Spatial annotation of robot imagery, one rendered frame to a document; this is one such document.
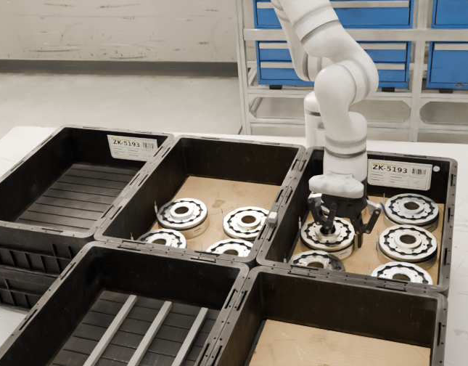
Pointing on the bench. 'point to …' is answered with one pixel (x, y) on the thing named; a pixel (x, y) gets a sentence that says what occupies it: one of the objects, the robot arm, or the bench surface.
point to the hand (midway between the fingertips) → (344, 238)
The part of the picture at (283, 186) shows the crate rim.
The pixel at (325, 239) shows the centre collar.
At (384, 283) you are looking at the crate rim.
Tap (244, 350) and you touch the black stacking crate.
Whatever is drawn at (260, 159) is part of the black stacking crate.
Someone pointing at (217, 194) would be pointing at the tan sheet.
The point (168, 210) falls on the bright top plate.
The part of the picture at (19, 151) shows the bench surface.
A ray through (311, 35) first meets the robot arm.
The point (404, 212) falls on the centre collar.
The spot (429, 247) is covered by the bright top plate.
